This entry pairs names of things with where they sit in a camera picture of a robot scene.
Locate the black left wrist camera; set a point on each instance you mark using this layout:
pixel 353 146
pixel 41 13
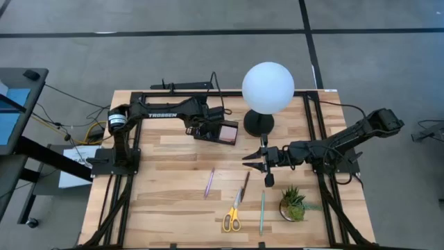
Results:
pixel 215 114

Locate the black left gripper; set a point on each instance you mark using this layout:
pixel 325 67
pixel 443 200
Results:
pixel 199 116

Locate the purple pen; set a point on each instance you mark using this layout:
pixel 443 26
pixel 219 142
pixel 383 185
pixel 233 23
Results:
pixel 209 184

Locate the teal pen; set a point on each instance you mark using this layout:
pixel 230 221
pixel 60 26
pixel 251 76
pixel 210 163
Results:
pixel 262 212

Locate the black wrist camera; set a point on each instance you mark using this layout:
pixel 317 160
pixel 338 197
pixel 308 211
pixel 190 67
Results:
pixel 215 114
pixel 299 151

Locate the black binder clip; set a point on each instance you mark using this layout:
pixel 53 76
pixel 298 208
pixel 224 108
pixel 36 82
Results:
pixel 190 131

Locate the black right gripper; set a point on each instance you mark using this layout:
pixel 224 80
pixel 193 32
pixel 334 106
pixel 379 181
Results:
pixel 272 158

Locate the black desk stand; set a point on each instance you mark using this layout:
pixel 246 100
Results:
pixel 52 159

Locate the pink sticky note pad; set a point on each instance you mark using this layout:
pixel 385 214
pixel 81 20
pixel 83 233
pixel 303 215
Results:
pixel 228 133

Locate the black caster wheel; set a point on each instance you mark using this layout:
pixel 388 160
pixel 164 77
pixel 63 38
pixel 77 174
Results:
pixel 32 223

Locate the small potted succulent plant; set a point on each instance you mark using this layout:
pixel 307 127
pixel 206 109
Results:
pixel 293 206

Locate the black aluminium table frame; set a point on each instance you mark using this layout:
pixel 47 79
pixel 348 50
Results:
pixel 277 93

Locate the blue lit screen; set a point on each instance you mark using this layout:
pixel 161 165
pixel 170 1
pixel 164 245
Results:
pixel 10 121

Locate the brown pen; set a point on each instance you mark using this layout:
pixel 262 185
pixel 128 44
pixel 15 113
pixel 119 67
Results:
pixel 245 185

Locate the black computer mouse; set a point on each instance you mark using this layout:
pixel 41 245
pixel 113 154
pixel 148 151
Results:
pixel 31 74

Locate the black mesh desk organizer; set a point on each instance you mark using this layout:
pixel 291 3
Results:
pixel 208 137

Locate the black bar with antenna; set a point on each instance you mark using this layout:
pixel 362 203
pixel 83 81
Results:
pixel 187 85

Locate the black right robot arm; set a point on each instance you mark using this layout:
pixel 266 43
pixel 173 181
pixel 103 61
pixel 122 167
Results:
pixel 347 139

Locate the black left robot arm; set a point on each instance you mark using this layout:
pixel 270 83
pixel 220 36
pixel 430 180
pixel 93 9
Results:
pixel 163 115

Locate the white printed paper sheet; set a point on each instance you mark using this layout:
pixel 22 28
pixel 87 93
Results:
pixel 69 180

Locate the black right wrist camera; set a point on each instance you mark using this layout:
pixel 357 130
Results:
pixel 299 151

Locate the grey side desk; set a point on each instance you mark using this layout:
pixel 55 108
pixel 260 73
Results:
pixel 38 88

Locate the white globe table lamp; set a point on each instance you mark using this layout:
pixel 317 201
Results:
pixel 267 87

